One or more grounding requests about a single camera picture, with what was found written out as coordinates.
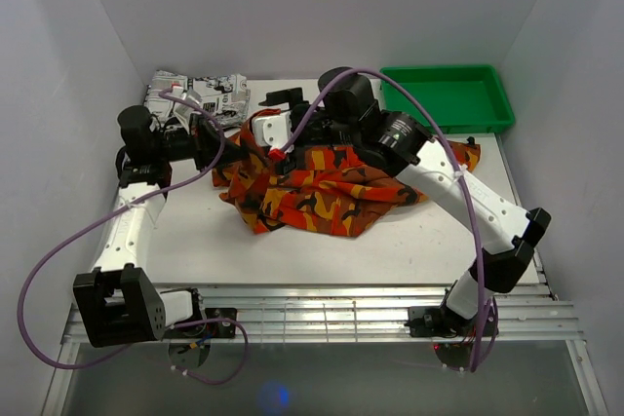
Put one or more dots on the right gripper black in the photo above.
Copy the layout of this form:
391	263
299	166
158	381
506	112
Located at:
289	97

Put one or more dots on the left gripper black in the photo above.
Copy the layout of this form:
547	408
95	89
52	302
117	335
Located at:
205	144

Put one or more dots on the orange camouflage trousers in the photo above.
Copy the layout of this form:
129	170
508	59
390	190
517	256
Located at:
334	193

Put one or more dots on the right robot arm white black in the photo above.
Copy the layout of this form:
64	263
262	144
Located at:
419	156

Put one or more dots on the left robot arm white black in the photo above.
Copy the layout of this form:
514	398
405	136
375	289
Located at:
118	303

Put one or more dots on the folded newspaper print trousers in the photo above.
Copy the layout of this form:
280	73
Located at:
225	97

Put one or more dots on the green plastic tray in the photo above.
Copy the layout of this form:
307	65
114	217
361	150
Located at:
460	98

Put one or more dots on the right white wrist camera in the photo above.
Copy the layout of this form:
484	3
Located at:
272	132

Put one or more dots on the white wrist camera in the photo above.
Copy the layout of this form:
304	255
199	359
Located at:
272	132
186	103

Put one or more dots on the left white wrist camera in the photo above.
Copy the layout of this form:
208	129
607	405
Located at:
186	103

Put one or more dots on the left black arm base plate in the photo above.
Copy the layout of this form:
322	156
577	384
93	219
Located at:
218	329

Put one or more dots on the aluminium rail frame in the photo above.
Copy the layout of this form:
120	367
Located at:
293	286

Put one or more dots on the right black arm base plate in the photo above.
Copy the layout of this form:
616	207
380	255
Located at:
438	322

